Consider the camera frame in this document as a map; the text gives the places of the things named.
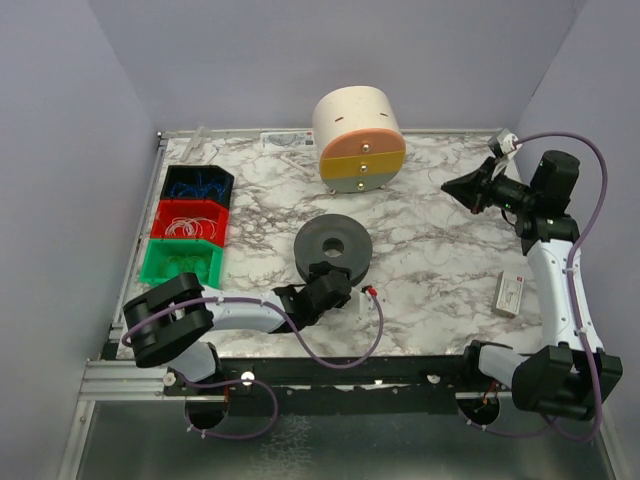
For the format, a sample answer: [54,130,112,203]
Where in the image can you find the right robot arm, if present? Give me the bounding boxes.
[441,150,623,421]

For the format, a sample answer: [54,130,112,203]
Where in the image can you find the white flat packet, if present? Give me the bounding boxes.
[260,130,315,150]

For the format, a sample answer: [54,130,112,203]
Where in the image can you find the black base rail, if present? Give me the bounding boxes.
[163,355,492,417]

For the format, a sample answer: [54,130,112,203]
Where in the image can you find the blue cable coil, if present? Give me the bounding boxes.
[167,172,232,199]

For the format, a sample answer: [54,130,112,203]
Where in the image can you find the green cable coil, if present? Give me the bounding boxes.
[162,254,211,276]

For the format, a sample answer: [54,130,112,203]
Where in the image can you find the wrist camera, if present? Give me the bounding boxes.
[487,129,519,178]
[344,285,375,317]

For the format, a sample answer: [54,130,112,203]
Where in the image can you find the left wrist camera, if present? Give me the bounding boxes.
[344,285,375,317]

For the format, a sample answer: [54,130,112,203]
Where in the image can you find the white plastic stick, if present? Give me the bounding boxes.
[279,156,314,177]

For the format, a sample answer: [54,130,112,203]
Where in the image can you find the clear plastic strip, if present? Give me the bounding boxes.
[184,126,209,156]

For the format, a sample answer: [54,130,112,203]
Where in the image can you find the green storage bin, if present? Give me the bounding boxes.
[139,239,224,288]

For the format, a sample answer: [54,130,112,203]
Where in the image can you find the black cable spool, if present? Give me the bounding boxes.
[293,214,373,286]

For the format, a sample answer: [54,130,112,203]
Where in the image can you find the red storage bin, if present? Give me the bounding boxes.
[150,199,230,247]

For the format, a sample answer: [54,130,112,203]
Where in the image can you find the white cable coil in bin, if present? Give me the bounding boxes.
[164,215,221,239]

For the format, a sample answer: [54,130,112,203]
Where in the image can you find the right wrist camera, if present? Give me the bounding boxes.
[487,129,519,178]

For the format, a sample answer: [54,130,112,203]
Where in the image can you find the small white cardboard box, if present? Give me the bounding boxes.
[491,271,524,318]

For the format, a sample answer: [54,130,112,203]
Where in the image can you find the cream cylindrical drawer cabinet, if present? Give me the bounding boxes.
[312,86,406,193]

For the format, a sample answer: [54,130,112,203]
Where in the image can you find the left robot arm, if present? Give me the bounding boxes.
[122,261,352,383]

